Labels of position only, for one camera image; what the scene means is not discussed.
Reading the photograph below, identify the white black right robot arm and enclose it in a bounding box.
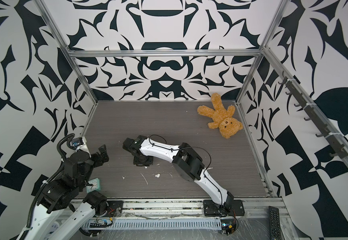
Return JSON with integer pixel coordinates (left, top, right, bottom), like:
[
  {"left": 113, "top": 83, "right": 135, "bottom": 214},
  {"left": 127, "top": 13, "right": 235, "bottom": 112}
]
[{"left": 123, "top": 136, "right": 234, "bottom": 214}]

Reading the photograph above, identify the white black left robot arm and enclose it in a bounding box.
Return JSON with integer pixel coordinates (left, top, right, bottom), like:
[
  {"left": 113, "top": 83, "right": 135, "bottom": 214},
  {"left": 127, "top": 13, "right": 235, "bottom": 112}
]
[{"left": 17, "top": 134, "right": 109, "bottom": 240}]

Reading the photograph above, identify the teal white small object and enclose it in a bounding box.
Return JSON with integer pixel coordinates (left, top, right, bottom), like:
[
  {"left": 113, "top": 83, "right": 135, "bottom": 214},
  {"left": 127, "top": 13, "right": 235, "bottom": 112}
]
[{"left": 86, "top": 178, "right": 101, "bottom": 193}]

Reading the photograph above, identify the green circuit board left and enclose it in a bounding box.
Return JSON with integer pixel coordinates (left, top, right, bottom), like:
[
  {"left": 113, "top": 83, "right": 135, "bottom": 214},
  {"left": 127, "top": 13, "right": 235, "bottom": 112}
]
[{"left": 90, "top": 218, "right": 113, "bottom": 228}]

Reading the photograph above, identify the green circuit board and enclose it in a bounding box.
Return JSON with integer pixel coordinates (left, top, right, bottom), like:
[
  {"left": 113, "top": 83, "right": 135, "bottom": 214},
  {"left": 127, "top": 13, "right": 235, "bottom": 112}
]
[
  {"left": 221, "top": 218, "right": 239, "bottom": 235},
  {"left": 90, "top": 218, "right": 113, "bottom": 228}
]

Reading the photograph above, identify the brown teddy bear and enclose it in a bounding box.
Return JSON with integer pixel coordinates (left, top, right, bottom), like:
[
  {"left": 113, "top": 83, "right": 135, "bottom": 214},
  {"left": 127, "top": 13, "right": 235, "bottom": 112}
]
[{"left": 197, "top": 93, "right": 243, "bottom": 139}]

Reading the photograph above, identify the green circuit board right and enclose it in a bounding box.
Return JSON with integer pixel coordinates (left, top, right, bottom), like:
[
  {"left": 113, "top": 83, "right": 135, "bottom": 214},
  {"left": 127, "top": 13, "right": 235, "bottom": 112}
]
[{"left": 221, "top": 218, "right": 239, "bottom": 235}]

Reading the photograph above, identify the black remote control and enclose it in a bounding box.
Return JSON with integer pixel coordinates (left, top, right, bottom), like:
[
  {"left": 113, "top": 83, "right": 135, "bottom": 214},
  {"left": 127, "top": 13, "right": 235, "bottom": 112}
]
[{"left": 268, "top": 206, "right": 282, "bottom": 240}]

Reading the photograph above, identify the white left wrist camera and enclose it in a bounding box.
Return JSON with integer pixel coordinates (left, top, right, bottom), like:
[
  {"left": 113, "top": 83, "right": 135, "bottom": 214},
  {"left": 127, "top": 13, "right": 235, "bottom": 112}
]
[{"left": 70, "top": 137, "right": 89, "bottom": 153}]

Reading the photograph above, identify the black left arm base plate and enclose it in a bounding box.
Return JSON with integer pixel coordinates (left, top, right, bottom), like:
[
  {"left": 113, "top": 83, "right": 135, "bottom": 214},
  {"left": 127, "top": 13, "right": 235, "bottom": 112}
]
[{"left": 107, "top": 200, "right": 124, "bottom": 215}]

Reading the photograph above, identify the aluminium mounting rail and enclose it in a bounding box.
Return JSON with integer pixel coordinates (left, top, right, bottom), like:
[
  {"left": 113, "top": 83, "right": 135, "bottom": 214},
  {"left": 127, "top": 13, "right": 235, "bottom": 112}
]
[{"left": 65, "top": 197, "right": 285, "bottom": 218}]

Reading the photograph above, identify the white slotted cable duct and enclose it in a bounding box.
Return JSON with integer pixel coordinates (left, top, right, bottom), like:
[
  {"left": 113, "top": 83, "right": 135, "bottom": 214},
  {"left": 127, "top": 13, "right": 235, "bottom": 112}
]
[{"left": 82, "top": 219, "right": 222, "bottom": 231}]

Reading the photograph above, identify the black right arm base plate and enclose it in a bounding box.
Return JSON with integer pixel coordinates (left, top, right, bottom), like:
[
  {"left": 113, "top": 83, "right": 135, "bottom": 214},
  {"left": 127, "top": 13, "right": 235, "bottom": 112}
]
[{"left": 203, "top": 200, "right": 245, "bottom": 217}]

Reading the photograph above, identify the black wall hook rack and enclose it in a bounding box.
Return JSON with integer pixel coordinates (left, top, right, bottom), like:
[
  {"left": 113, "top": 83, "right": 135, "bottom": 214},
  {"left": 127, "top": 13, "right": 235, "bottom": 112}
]
[{"left": 280, "top": 77, "right": 348, "bottom": 159}]

